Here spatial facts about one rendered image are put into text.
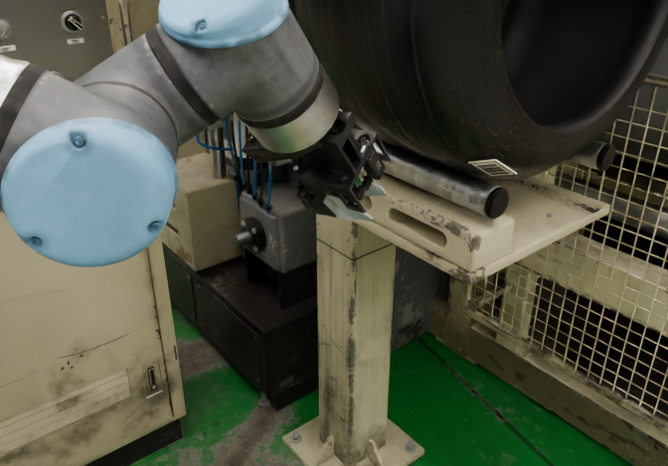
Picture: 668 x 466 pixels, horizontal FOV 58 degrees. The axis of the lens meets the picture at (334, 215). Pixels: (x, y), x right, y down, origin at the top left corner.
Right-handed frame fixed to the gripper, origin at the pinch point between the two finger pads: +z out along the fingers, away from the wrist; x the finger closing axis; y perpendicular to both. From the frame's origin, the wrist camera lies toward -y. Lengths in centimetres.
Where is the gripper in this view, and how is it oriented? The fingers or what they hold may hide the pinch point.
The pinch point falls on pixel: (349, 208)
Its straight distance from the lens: 77.0
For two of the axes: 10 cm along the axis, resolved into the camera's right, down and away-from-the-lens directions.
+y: 8.4, 2.4, -5.0
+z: 3.5, 4.6, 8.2
